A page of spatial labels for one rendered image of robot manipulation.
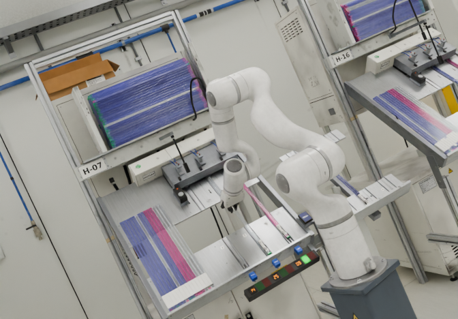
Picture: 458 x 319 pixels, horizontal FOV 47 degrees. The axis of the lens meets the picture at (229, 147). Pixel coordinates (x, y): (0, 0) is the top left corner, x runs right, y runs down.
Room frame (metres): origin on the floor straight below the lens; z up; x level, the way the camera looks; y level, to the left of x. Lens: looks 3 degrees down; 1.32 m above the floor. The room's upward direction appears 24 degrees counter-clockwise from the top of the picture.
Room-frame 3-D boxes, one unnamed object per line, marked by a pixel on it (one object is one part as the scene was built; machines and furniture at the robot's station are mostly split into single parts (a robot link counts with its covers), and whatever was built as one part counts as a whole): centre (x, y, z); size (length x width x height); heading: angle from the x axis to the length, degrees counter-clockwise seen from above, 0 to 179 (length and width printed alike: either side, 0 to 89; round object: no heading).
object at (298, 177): (1.58, -0.18, 1.00); 0.19 x 0.12 x 0.24; 116
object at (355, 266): (1.59, -0.21, 0.79); 0.19 x 0.19 x 0.18
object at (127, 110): (2.53, 0.27, 1.52); 0.51 x 0.13 x 0.27; 109
